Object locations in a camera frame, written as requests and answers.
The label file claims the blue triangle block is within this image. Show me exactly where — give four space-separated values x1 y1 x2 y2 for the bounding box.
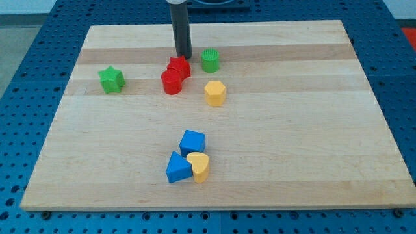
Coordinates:
166 151 193 183

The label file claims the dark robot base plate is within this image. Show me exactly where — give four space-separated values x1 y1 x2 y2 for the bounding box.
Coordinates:
187 0 250 10

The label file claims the wooden board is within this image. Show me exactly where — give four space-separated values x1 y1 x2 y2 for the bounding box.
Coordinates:
20 20 415 212

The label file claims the blue cube block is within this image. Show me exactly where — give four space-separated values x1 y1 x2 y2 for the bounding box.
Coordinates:
179 130 205 157

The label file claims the yellow hexagon block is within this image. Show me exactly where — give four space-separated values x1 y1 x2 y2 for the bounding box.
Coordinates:
204 81 226 107

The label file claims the yellow heart block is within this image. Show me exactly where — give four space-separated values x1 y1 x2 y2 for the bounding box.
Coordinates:
186 152 210 183

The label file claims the red star block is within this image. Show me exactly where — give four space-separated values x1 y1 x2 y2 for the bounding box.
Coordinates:
166 55 191 81

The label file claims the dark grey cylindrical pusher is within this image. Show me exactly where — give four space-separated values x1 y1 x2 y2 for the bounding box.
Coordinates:
168 0 192 59

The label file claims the green star block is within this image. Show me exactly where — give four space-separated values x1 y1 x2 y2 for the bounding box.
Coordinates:
98 66 125 94

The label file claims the green cylinder block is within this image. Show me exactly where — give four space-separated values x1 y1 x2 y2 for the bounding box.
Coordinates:
201 48 220 73

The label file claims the red cylinder block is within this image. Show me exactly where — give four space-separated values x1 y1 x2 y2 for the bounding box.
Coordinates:
161 69 182 95

